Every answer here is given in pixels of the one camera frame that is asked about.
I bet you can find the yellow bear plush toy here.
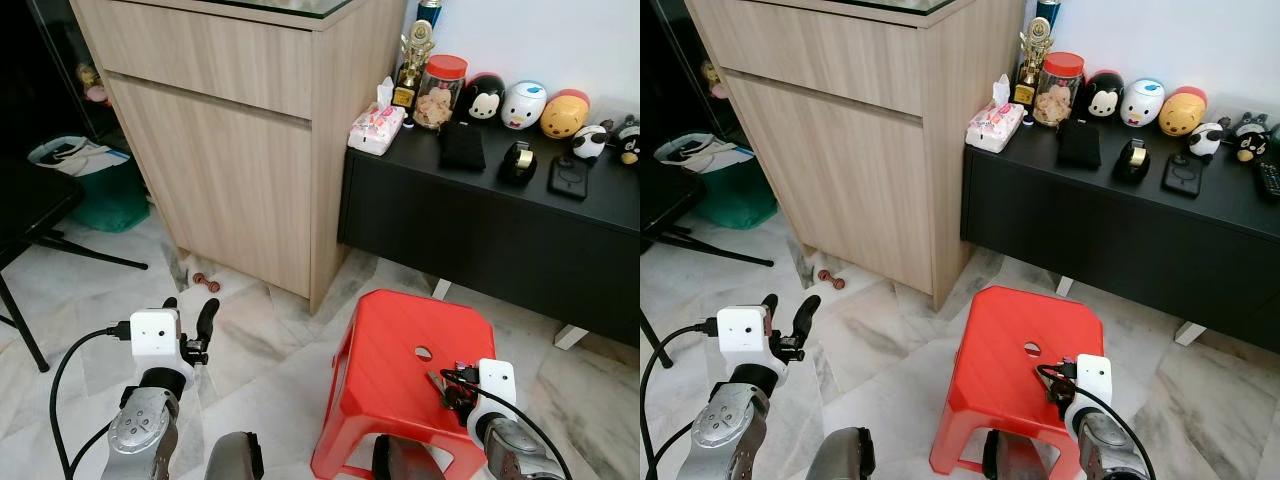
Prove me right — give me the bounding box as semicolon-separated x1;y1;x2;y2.
539;88;592;141
1158;85;1209;138

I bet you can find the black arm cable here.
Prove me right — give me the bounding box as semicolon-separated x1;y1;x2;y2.
640;318;721;480
439;366;549;480
1036;362;1144;480
49;322;134;480

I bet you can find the red plastic stool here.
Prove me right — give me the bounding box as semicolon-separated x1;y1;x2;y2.
929;285;1106;479
310;289;499;480

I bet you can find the white duck plush toy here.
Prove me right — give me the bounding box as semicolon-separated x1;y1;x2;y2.
500;80;549;132
1119;77;1167;128

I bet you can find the black tape dispenser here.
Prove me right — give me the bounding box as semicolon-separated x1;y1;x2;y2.
497;140;540;187
1113;137;1154;184

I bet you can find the black wallet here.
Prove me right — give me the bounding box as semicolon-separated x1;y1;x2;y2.
1057;118;1104;169
439;121;488;172

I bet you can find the white bag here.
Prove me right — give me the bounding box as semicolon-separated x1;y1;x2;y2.
654;131;759;174
27;134;132;179

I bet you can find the grey robot leg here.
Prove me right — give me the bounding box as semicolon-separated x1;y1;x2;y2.
204;431;265;480
804;427;877;480
371;434;447;480

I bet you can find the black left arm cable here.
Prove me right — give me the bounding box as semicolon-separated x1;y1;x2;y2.
49;322;134;480
640;318;721;480

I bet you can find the grey robot right leg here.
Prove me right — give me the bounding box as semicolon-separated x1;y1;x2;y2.
371;434;447;480

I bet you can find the black folding table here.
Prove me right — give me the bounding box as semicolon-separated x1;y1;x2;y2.
640;162;777;370
0;152;150;374

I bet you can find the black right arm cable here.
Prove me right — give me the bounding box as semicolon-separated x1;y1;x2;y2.
439;366;549;480
1036;362;1144;480

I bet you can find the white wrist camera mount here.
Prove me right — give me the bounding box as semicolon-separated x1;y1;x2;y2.
1062;353;1114;428
130;308;187;379
467;357;519;433
716;304;777;375

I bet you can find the black phone case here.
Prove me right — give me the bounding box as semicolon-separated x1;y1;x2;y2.
1161;152;1204;199
547;154;590;202

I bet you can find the red-lidded snack jar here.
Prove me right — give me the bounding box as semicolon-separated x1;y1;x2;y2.
412;54;470;132
1033;51;1087;128

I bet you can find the light wooden cabinet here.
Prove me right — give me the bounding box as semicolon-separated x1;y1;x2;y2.
69;0;410;314
685;0;1027;310

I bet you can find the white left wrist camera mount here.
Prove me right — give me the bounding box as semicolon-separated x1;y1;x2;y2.
716;304;777;375
130;308;187;379

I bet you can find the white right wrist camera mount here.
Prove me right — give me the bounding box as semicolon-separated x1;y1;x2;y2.
1062;353;1114;428
467;357;519;433

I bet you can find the green waste bin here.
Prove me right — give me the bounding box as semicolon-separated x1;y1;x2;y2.
693;146;782;230
60;148;152;234

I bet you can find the grey robot left leg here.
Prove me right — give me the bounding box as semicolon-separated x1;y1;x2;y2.
804;427;877;480
204;431;265;480

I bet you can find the gold trophy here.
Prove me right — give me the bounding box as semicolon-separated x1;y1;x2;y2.
391;19;437;110
1012;16;1056;107

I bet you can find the dark display cabinet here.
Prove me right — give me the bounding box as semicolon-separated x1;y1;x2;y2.
640;0;739;143
0;0;127;151

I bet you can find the small white black figurine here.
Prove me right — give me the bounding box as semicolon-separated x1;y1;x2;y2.
573;123;610;162
1187;121;1227;160

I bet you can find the black low sideboard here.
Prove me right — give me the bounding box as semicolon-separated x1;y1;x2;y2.
337;118;641;352
960;122;1280;354

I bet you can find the pink tissue pack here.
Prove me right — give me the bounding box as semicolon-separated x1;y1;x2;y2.
965;73;1028;154
347;77;408;157

